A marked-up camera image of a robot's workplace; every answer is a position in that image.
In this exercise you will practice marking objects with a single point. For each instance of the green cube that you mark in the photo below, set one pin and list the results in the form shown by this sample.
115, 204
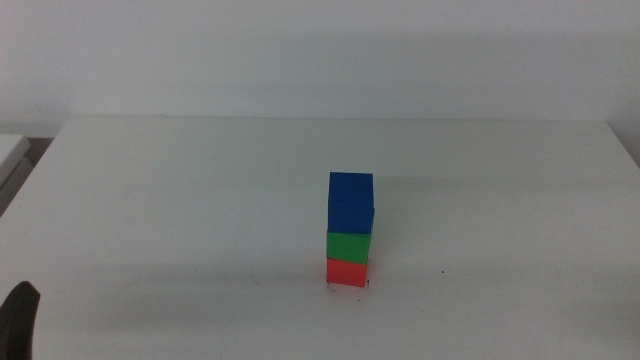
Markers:
348, 247

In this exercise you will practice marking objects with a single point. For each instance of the red cube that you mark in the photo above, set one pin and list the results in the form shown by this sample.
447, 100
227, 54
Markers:
346, 274

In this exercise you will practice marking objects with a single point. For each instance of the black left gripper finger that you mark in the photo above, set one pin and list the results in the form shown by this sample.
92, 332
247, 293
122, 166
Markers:
17, 325

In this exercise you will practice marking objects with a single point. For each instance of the blue cube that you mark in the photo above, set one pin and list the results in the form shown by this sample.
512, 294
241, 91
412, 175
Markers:
351, 202

